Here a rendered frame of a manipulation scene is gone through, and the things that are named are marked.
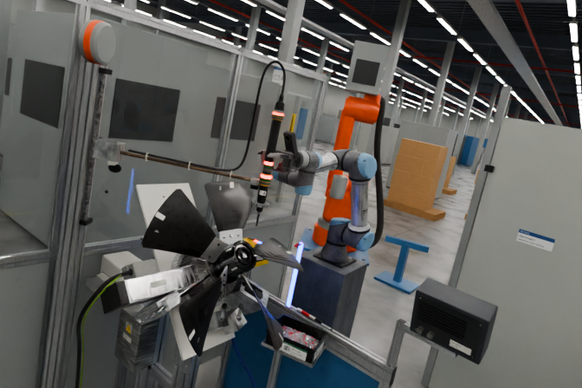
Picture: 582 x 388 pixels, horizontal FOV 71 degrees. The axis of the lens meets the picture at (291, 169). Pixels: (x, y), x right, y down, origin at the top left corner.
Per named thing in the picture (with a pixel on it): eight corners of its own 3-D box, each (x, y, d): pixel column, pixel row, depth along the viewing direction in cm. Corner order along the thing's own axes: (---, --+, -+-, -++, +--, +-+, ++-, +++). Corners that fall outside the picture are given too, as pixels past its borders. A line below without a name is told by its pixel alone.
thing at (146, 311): (143, 325, 142) (136, 312, 142) (162, 311, 149) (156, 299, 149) (163, 316, 135) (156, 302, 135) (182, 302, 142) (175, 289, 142)
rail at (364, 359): (233, 292, 217) (236, 278, 215) (238, 290, 220) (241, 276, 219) (388, 388, 164) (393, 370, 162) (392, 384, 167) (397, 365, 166)
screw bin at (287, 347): (262, 345, 170) (266, 329, 169) (280, 327, 185) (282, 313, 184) (311, 366, 162) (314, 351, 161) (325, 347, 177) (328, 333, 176)
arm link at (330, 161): (339, 144, 220) (270, 162, 188) (355, 147, 213) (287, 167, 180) (338, 164, 224) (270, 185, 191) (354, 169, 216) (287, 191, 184)
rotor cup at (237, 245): (215, 287, 151) (238, 277, 144) (203, 250, 155) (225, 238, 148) (242, 279, 162) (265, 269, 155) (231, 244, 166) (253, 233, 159)
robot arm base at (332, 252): (330, 250, 243) (333, 234, 241) (352, 259, 234) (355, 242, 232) (314, 255, 231) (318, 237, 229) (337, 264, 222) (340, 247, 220)
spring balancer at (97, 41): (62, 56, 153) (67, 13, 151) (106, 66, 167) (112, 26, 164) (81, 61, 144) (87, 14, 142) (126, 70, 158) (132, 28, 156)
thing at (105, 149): (89, 158, 157) (92, 137, 156) (98, 156, 164) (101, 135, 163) (114, 164, 157) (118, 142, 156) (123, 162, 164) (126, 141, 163)
